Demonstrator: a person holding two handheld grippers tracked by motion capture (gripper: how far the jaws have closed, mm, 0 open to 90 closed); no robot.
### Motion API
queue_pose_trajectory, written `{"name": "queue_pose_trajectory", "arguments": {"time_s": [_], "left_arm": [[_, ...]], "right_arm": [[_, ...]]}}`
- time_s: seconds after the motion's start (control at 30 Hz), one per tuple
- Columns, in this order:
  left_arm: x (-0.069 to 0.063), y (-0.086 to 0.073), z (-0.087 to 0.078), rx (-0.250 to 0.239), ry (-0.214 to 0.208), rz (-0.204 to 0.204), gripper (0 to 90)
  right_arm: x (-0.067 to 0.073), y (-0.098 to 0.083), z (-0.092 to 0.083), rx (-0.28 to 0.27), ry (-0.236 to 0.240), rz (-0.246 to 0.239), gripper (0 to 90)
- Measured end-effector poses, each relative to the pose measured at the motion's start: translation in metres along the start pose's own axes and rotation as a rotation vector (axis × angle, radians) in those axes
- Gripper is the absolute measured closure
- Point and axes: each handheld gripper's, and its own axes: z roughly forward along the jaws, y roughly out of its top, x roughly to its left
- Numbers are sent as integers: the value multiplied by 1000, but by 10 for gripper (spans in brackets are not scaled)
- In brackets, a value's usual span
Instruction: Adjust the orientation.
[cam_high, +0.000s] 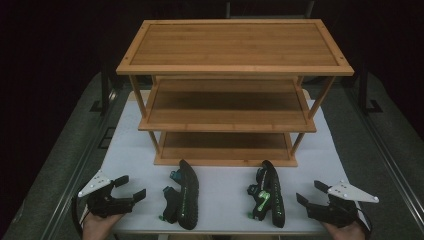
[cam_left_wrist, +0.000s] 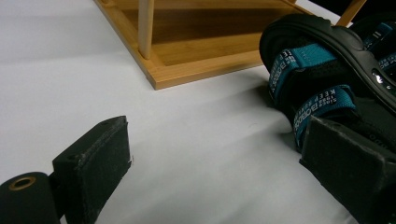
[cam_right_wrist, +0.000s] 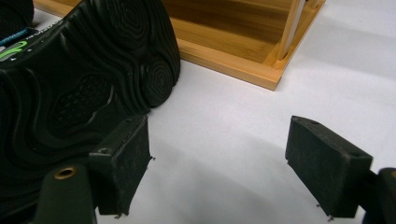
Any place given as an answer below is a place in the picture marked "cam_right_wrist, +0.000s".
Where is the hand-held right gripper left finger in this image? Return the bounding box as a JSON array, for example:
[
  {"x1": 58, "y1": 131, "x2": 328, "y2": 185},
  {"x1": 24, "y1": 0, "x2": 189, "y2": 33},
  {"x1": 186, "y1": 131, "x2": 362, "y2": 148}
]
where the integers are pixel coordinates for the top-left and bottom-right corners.
[{"x1": 33, "y1": 114, "x2": 152, "y2": 224}]

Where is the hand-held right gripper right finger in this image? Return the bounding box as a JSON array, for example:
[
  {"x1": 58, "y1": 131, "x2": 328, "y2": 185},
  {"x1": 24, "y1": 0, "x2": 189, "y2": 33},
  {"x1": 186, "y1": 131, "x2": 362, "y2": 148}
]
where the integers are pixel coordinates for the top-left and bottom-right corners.
[{"x1": 284, "y1": 115, "x2": 396, "y2": 224}]

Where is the black sports shoe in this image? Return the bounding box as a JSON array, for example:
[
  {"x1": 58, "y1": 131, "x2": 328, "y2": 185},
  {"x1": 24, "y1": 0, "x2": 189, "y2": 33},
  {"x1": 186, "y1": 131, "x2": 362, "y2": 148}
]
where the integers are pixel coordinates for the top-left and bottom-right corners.
[{"x1": 0, "y1": 0, "x2": 181, "y2": 216}]

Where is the wooden shoe rack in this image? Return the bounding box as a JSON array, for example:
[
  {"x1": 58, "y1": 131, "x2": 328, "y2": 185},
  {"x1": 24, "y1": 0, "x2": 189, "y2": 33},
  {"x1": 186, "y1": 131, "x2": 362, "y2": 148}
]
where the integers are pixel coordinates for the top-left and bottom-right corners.
[{"x1": 33, "y1": 0, "x2": 326, "y2": 91}]

